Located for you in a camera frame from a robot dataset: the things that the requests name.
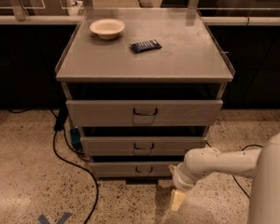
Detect blue power box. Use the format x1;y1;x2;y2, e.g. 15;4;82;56
70;128;81;148

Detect blue tape cross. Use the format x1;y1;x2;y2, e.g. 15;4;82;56
36;212;73;224

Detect middle grey drawer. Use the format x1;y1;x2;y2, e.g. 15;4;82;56
81;136;207;156

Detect top grey drawer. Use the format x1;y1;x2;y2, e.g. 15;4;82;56
66;100;222;127

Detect black cable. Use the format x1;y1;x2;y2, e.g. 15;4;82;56
206;142;264;200
7;107;100;224

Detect grey drawer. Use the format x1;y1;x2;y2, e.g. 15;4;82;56
89;161;178;178
81;136;207;156
66;100;222;127

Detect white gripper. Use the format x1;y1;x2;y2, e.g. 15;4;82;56
169;164;194;212

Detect white bowl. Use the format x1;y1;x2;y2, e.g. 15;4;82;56
90;19;125;40

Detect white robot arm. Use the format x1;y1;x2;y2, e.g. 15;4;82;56
169;133;280;224

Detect black cable on right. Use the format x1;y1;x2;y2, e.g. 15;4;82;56
206;142;264;200

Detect bottom grey drawer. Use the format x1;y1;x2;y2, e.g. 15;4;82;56
89;161;178;178

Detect dark blue snack packet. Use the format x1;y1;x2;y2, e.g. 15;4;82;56
130;39;161;53

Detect grey drawer cabinet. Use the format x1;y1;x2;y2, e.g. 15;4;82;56
57;8;234;167

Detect black cable on left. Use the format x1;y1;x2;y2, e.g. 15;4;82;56
7;107;100;224

